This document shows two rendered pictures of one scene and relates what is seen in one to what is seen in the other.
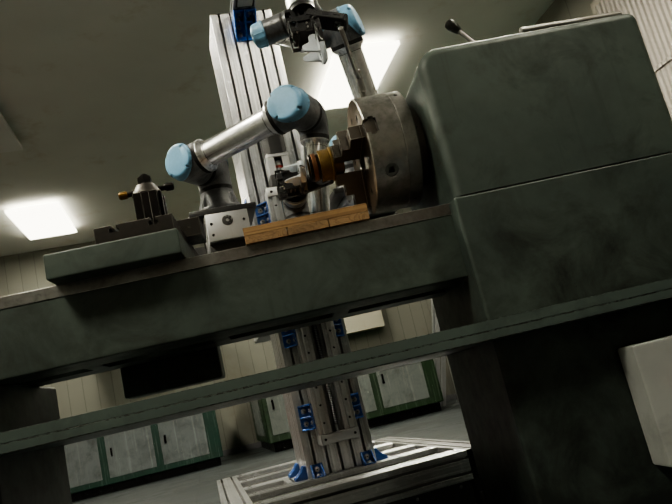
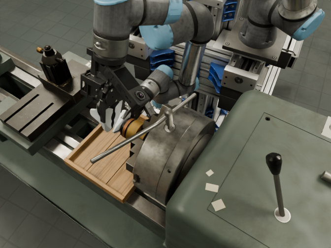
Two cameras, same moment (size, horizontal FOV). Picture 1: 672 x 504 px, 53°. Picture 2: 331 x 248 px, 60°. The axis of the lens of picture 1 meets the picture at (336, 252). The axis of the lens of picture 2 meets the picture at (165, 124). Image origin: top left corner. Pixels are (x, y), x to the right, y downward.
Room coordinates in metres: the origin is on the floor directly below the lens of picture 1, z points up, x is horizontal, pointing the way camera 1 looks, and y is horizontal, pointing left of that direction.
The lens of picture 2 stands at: (1.36, -0.47, 1.90)
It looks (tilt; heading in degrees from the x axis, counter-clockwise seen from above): 54 degrees down; 40
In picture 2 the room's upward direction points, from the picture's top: straight up
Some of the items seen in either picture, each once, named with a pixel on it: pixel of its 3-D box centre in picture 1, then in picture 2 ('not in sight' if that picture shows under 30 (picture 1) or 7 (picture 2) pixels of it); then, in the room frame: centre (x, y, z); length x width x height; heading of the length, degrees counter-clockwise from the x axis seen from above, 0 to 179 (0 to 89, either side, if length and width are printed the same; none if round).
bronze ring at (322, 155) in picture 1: (325, 165); (137, 132); (1.73, -0.03, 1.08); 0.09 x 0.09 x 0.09; 6
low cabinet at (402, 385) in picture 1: (337, 396); not in sight; (9.18, 0.43, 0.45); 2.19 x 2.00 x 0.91; 104
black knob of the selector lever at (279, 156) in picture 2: (452, 27); (274, 162); (1.72, -0.46, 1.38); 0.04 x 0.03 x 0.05; 96
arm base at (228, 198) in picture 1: (218, 202); not in sight; (2.24, 0.36, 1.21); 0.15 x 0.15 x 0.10
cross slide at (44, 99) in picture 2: (153, 250); (53, 96); (1.69, 0.46, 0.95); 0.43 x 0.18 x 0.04; 6
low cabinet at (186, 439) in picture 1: (141, 449); not in sight; (8.71, 2.97, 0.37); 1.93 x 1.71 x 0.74; 104
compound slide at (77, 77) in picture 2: (165, 237); (65, 82); (1.76, 0.44, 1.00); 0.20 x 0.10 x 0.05; 96
